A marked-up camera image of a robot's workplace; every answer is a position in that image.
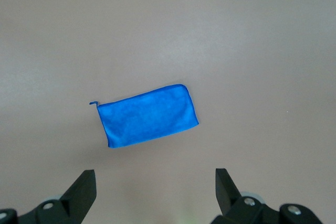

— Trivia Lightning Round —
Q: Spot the blue microfibre towel with loop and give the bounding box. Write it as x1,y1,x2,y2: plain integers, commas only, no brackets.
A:
89,83,200,149

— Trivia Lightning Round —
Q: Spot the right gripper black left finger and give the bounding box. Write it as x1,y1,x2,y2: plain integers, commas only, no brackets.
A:
0,169,97,224

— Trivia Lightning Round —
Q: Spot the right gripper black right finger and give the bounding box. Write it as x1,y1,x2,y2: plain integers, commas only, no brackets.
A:
211,167,322,224

